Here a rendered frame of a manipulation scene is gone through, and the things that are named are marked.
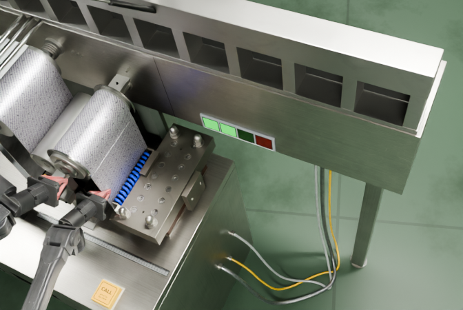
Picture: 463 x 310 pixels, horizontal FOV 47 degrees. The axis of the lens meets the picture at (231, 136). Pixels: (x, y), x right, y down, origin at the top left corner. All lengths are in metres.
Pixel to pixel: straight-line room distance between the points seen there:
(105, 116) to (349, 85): 0.74
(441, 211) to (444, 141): 0.42
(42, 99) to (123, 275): 0.62
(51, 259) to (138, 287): 0.36
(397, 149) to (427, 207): 1.50
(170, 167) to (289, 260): 1.09
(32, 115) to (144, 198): 0.43
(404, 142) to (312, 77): 0.28
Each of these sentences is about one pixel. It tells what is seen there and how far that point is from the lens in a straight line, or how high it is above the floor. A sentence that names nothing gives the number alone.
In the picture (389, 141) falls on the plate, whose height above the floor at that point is 1.39.
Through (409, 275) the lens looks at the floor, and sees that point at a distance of 2.71.
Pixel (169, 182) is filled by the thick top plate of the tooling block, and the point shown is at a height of 1.03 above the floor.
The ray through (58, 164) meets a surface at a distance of 1.60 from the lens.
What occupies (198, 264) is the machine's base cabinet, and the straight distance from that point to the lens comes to 1.97.
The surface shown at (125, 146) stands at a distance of 1.72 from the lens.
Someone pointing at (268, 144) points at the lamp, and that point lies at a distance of 1.59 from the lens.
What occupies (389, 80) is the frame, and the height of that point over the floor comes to 1.61.
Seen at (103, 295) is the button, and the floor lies 0.92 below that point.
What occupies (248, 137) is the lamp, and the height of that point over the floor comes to 1.18.
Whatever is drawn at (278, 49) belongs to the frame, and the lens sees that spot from 1.24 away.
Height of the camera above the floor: 2.53
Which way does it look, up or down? 56 degrees down
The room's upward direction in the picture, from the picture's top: 13 degrees counter-clockwise
